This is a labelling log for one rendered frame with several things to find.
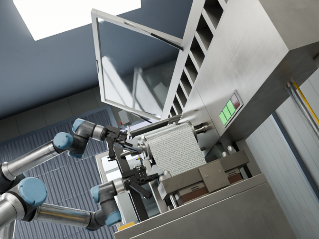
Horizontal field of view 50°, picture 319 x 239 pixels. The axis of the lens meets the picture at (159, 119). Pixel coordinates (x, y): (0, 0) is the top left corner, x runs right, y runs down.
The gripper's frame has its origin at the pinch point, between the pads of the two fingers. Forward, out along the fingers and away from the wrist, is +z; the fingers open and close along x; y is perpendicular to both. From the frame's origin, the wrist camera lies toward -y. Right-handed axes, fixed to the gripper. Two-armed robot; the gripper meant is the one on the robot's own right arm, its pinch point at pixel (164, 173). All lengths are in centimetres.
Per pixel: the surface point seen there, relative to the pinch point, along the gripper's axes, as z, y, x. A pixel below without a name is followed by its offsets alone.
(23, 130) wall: -104, 191, 327
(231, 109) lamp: 29.3, 8.7, -36.1
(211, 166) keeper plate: 15.5, -8.0, -22.0
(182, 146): 13.8, 9.3, -0.3
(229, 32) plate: 30, 29, -62
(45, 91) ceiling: -56, 220, 285
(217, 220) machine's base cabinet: 7.2, -29.1, -25.9
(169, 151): 6.6, 9.4, -0.3
